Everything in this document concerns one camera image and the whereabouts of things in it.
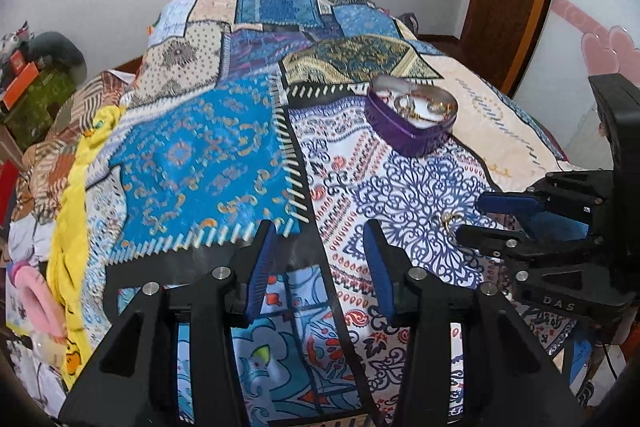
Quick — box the grey bag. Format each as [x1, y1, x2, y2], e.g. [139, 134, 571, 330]
[399, 12, 419, 40]

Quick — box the grey-green plush cloth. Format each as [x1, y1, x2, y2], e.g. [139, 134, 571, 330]
[27, 31, 88, 84]

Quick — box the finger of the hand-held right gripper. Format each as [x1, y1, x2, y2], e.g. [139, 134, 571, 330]
[454, 224, 637, 324]
[475, 169, 619, 241]

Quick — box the purple heart-shaped tin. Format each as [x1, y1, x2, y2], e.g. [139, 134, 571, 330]
[363, 75, 460, 158]

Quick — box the patchwork printed blanket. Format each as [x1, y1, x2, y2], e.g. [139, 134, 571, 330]
[80, 0, 597, 427]

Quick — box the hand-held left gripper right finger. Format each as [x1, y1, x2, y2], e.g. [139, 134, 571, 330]
[362, 219, 586, 427]

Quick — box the green patterned cloth cover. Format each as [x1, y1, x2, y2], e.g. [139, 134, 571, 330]
[0, 69, 77, 154]

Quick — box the orange striped cloth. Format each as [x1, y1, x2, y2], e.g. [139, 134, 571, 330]
[15, 69, 137, 229]

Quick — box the red box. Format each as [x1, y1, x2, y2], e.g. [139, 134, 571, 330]
[0, 158, 19, 219]

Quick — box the pink plush ring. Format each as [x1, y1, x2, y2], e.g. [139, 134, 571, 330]
[9, 259, 67, 339]

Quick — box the yellow cloth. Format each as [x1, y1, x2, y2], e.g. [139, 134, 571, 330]
[47, 104, 127, 369]

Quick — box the orange box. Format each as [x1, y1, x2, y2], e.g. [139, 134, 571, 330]
[0, 61, 41, 111]

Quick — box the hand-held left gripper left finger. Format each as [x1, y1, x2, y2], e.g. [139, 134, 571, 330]
[59, 221, 278, 427]

